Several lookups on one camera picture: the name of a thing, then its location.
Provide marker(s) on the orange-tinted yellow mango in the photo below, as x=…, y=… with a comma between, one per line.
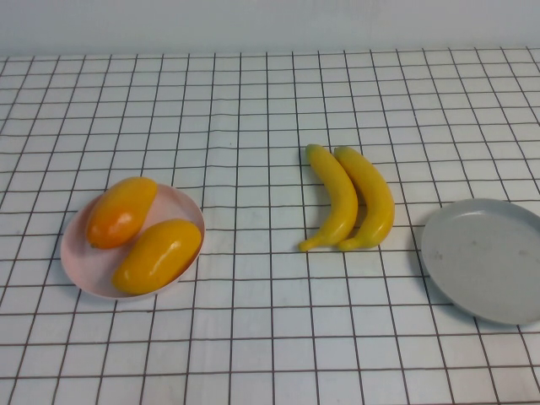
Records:
x=122, y=211

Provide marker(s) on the plain yellow mango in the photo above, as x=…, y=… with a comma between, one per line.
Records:
x=156, y=257

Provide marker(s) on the white black-grid tablecloth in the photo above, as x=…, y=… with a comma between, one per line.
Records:
x=270, y=337

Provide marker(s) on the pink round plate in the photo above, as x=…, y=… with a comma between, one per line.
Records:
x=171, y=204

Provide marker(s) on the yellow banana green tip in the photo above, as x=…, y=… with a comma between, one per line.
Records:
x=339, y=198
x=377, y=198

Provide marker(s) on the grey round plate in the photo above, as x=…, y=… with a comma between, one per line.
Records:
x=485, y=261

